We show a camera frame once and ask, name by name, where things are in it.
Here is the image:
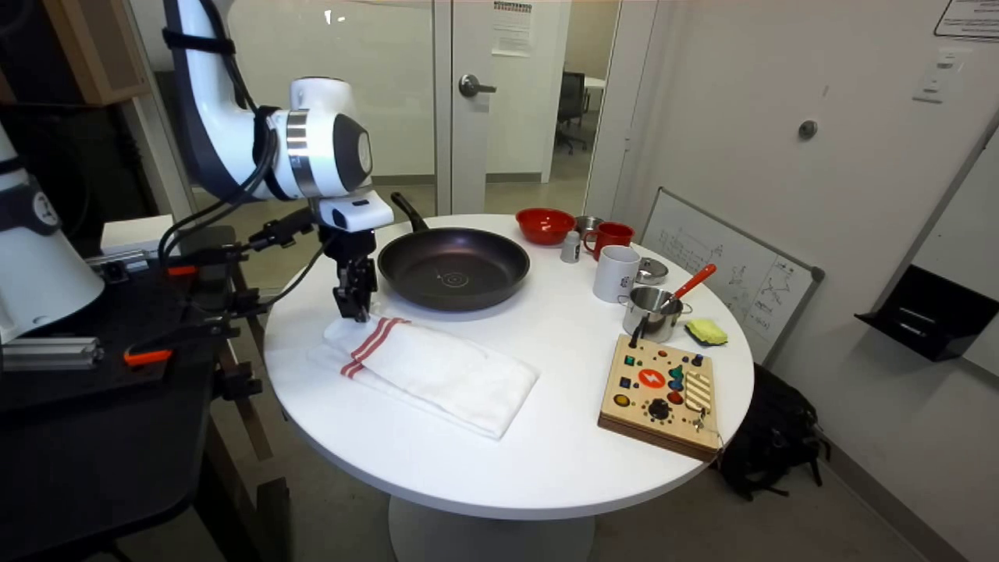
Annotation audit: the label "white door notice paper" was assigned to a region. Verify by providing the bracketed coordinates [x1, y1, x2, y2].
[488, 0, 539, 60]

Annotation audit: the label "black wall tray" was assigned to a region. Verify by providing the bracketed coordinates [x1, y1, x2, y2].
[851, 262, 999, 366]

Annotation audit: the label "yellow green sponge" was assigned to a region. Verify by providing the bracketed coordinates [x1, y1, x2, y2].
[682, 316, 732, 348]

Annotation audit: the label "orange handled spoon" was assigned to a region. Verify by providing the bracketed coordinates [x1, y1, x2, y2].
[665, 259, 722, 305]

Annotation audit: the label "red mug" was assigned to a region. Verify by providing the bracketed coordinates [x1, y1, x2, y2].
[581, 218, 638, 262]

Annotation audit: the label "aluminium rail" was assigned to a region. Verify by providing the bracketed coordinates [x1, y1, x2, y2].
[0, 333, 104, 376]

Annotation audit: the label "leaning framed whiteboard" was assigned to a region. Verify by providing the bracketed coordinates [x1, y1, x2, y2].
[638, 185, 828, 369]

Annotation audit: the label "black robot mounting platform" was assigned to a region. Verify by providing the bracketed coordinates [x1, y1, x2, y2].
[0, 220, 296, 562]

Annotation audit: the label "black frying pan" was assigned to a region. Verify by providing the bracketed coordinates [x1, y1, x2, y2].
[375, 190, 533, 313]

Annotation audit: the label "black clamp orange tip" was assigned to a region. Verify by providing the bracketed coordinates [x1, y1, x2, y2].
[118, 308, 244, 376]
[98, 243, 258, 288]

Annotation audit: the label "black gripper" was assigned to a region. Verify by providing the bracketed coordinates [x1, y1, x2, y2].
[315, 220, 380, 326]

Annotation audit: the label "white wall switch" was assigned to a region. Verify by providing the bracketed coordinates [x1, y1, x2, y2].
[911, 49, 962, 105]

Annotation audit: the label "small steel cup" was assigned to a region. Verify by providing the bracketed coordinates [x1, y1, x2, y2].
[634, 257, 670, 290]

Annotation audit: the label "white mug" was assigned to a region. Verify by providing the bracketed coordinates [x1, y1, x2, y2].
[591, 243, 640, 305]

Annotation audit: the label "metal door handle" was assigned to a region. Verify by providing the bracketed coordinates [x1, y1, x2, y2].
[455, 73, 500, 103]

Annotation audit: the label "framed wall sign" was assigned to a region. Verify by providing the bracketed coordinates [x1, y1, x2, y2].
[931, 0, 999, 44]

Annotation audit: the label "white box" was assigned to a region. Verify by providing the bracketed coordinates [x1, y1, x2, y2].
[98, 213, 176, 262]

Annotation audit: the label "small steel saucepan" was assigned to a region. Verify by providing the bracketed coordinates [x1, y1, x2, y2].
[620, 285, 693, 348]

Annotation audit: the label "white door with window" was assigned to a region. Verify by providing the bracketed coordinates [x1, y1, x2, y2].
[448, 0, 623, 216]

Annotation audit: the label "black backpack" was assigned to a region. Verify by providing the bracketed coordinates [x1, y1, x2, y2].
[716, 363, 834, 503]

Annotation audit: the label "white towel red stripes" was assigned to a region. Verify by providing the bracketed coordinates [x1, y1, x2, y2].
[321, 313, 544, 444]

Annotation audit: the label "wooden cabinet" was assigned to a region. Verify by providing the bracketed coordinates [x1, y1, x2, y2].
[41, 0, 154, 109]

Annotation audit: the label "red bowl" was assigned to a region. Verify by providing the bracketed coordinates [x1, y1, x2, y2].
[515, 205, 579, 249]

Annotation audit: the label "wooden board colourful pieces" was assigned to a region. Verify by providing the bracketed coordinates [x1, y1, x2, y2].
[596, 333, 723, 464]

